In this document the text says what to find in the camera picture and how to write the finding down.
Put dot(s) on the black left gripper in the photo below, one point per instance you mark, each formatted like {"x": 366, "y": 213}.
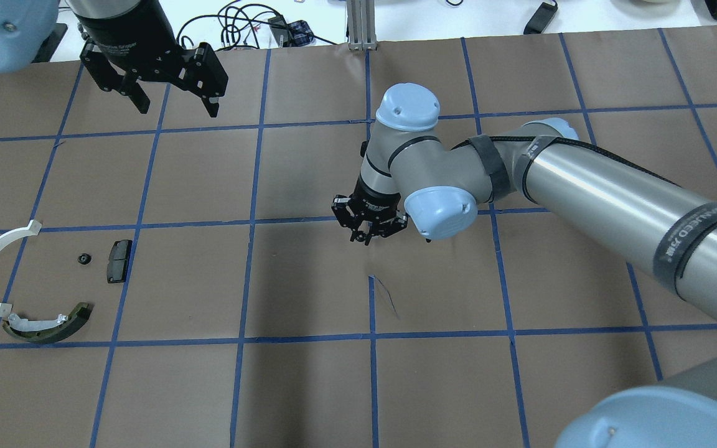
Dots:
{"x": 123, "y": 32}

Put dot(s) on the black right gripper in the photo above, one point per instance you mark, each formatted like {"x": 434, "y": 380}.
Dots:
{"x": 375, "y": 194}

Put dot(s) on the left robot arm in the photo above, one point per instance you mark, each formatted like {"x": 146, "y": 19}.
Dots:
{"x": 24, "y": 26}

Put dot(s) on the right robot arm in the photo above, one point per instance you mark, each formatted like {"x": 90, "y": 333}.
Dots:
{"x": 407, "y": 175}

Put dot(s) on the curved brake shoe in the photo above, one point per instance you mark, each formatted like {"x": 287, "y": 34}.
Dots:
{"x": 48, "y": 331}

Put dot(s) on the black power adapter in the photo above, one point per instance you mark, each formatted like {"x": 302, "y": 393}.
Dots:
{"x": 541, "y": 18}

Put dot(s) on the aluminium frame post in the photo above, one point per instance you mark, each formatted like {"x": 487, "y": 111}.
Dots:
{"x": 361, "y": 32}

